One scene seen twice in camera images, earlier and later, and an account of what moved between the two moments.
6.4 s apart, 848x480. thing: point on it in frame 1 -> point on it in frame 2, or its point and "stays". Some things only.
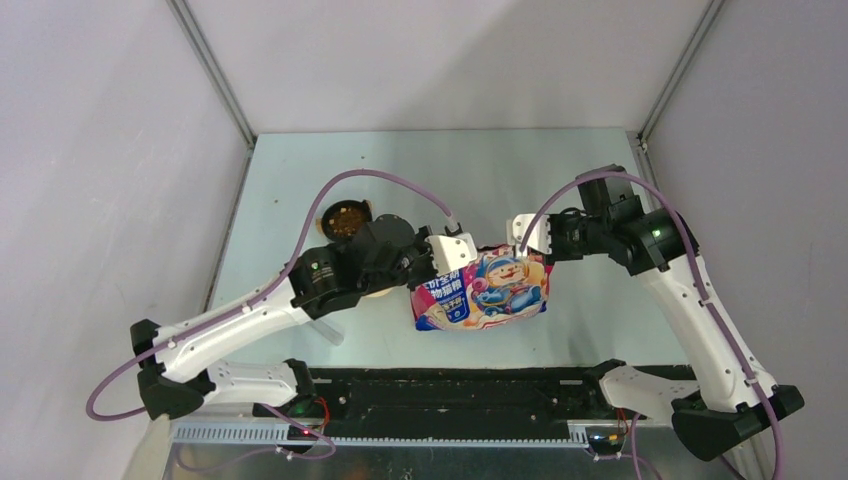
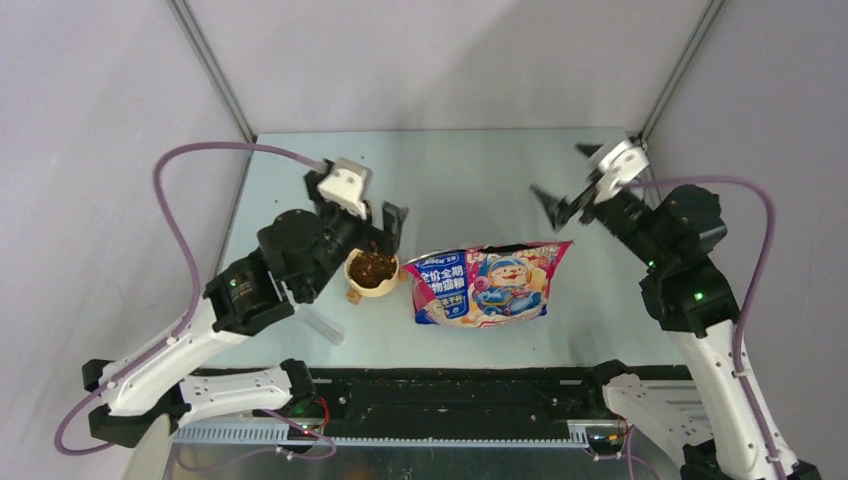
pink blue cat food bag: x=500 y=285 stays
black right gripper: x=556 y=219 -> x=557 y=208
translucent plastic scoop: x=336 y=337 stays
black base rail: x=462 y=403 stays
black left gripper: x=429 y=269 -> x=371 y=236
